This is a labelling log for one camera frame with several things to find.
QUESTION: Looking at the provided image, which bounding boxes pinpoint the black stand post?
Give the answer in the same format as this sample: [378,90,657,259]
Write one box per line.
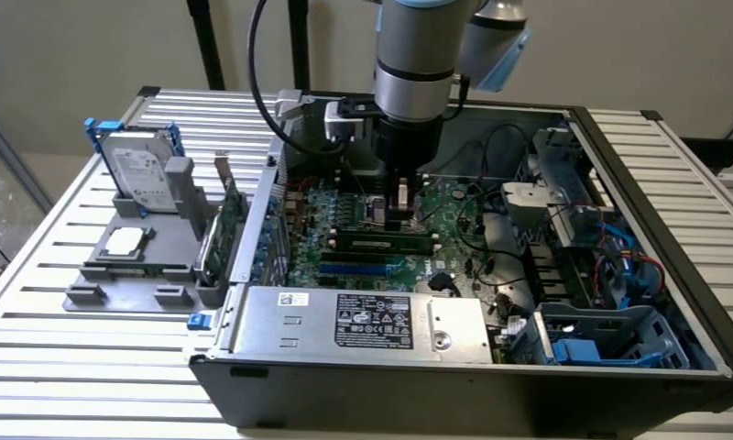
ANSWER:
[282,0,314,91]
[183,0,227,91]

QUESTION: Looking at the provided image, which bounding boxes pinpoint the grey disk bay blue clips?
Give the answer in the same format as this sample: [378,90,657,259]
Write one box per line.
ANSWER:
[533,301,693,369]

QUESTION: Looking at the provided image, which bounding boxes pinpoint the grey case bracket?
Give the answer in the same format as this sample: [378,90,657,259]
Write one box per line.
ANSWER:
[274,88,315,122]

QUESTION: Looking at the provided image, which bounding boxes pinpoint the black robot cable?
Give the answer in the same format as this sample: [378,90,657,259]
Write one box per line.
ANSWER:
[246,0,350,155]

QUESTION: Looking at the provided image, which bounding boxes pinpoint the silver hard disk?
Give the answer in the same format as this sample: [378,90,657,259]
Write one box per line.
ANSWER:
[102,131,182,215]

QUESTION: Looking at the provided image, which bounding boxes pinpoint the black looped wire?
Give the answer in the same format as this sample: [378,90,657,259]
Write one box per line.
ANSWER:
[479,122,531,185]

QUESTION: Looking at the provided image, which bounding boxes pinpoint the blue disk caddy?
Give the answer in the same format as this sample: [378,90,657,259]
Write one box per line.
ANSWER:
[82,117,187,185]

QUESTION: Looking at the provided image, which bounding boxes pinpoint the silver CPU chip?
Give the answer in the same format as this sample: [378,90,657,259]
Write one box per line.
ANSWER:
[105,226,149,255]

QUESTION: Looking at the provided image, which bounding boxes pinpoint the black open PC case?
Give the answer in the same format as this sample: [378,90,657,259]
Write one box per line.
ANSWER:
[187,93,733,431]

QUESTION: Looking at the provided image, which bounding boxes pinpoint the black empty RAM slot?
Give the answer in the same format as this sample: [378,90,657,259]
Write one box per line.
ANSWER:
[325,247,433,264]

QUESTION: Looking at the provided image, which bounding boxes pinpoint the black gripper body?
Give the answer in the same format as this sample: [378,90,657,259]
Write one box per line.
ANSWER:
[373,115,445,185]

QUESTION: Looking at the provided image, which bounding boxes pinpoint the green RAM stick black chips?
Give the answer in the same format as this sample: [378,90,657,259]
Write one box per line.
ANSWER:
[334,229,437,255]

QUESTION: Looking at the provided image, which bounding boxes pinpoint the silver CPU socket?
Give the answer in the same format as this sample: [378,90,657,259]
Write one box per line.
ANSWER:
[358,193,423,231]

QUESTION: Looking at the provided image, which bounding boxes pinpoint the grey parts rack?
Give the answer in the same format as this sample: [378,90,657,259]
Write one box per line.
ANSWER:
[62,157,230,315]

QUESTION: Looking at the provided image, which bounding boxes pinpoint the silver power supply unit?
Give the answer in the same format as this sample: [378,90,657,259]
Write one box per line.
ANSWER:
[226,285,497,366]

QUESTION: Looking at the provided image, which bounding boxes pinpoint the blue expansion slot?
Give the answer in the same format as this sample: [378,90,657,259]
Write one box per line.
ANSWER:
[318,261,405,288]

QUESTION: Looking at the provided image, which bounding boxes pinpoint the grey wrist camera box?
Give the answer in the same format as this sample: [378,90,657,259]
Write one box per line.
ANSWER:
[322,99,379,141]

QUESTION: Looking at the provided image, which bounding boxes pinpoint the silver metal box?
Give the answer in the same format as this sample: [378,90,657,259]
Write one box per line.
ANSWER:
[499,181,555,222]

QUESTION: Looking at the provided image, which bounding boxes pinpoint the green graphics card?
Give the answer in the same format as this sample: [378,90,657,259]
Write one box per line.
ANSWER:
[197,150,249,286]

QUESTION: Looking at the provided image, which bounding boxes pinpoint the green motherboard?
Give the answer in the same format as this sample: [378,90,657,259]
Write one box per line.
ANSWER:
[275,175,497,295]

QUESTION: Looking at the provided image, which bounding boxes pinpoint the red wire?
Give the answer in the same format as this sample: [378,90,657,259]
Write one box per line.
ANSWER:
[629,254,667,295]

